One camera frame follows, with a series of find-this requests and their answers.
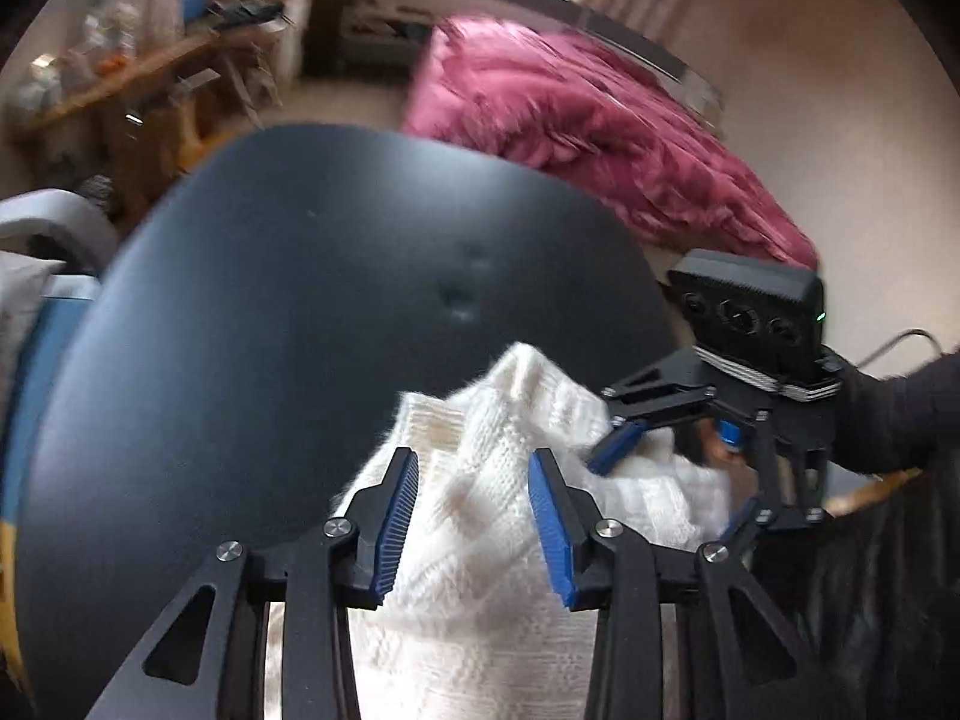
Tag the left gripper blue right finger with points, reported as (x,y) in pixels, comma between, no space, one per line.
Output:
(598,564)

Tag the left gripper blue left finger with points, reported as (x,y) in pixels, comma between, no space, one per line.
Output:
(347,563)

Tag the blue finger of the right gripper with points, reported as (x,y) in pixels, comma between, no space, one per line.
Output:
(620,441)
(743,528)

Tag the cream knitted sweater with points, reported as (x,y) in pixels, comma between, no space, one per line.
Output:
(472,628)

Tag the blue folding chair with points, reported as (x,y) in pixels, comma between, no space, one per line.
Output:
(193,10)

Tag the person right hand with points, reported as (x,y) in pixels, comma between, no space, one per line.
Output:
(715,450)

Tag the pink ruffled bed cover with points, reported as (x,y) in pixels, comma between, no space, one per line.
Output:
(564,104)

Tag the multicolour sofa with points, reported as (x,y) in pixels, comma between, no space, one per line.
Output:
(55,247)

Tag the wooden side table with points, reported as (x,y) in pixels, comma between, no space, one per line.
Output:
(145,120)

